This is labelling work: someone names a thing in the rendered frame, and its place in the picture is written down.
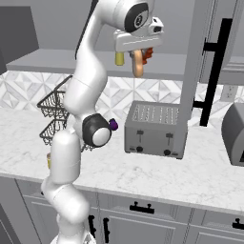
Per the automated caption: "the black wire basket stand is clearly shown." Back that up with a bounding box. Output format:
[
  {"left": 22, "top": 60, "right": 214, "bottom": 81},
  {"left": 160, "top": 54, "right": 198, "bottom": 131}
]
[{"left": 36, "top": 73, "right": 96, "bottom": 153}]

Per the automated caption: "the grey drawer front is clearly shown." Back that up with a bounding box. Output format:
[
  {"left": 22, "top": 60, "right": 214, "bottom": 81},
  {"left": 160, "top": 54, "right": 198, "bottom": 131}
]
[
  {"left": 96, "top": 192, "right": 193, "bottom": 225},
  {"left": 192, "top": 208, "right": 244, "bottom": 237},
  {"left": 14, "top": 178, "right": 98, "bottom": 208}
]

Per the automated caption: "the grey base cabinet door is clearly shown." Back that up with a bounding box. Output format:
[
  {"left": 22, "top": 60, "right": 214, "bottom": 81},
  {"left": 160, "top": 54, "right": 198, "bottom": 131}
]
[
  {"left": 22, "top": 194, "right": 100, "bottom": 244},
  {"left": 185, "top": 224, "right": 244, "bottom": 244},
  {"left": 98, "top": 209, "right": 193, "bottom": 244}
]

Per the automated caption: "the grey rounded appliance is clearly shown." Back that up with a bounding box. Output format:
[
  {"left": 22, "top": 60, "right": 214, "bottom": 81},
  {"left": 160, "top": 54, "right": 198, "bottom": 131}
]
[{"left": 220, "top": 102, "right": 244, "bottom": 167}]

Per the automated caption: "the grey wall cabinet door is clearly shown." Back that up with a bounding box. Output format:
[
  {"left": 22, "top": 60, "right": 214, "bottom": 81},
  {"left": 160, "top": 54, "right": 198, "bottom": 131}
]
[{"left": 178, "top": 0, "right": 244, "bottom": 129}]

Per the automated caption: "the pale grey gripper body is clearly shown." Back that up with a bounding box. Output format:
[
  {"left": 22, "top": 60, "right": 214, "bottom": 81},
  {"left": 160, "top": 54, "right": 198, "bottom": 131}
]
[{"left": 113, "top": 29, "right": 165, "bottom": 53}]

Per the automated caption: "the orange-red bottle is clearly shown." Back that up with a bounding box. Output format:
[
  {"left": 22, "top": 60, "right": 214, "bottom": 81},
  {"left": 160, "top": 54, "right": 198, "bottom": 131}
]
[{"left": 142, "top": 51, "right": 154, "bottom": 66}]

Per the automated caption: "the long black door handle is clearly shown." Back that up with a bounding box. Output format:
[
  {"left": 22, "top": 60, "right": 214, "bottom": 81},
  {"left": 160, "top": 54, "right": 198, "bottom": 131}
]
[{"left": 193, "top": 18, "right": 234, "bottom": 128}]

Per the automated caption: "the purple round item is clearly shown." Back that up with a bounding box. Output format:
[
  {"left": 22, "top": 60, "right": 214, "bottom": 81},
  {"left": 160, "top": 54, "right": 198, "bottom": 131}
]
[{"left": 109, "top": 118, "right": 119, "bottom": 132}]

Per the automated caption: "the silver four-slot toaster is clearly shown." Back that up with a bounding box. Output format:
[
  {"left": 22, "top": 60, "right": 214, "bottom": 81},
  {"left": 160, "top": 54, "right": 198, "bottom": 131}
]
[{"left": 124, "top": 100, "right": 189, "bottom": 160}]

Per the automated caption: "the white wall outlet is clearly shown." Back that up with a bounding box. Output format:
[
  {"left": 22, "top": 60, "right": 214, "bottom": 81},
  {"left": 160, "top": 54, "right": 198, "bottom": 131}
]
[{"left": 221, "top": 84, "right": 238, "bottom": 103}]

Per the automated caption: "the black cabinet door handle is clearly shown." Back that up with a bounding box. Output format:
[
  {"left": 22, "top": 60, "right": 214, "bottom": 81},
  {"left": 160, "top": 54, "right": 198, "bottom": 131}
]
[
  {"left": 88, "top": 214, "right": 97, "bottom": 239},
  {"left": 102, "top": 217, "right": 112, "bottom": 244}
]

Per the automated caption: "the grey base panel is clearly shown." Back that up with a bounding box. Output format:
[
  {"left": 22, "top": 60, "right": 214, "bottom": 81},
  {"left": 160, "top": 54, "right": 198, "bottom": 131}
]
[{"left": 0, "top": 174, "right": 43, "bottom": 244}]

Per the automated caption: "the tan condiment bottle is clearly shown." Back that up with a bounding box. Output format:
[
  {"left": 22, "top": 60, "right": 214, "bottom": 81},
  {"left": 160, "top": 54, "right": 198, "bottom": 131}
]
[{"left": 132, "top": 49, "right": 145, "bottom": 78}]

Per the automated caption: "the dark grey range hood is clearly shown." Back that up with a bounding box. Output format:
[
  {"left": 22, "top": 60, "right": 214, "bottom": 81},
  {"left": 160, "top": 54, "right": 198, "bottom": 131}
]
[{"left": 0, "top": 5, "right": 40, "bottom": 76}]

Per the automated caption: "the grey open wall cabinet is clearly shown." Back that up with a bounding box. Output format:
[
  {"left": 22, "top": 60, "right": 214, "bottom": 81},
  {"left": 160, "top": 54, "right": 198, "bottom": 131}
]
[{"left": 5, "top": 0, "right": 244, "bottom": 86}]

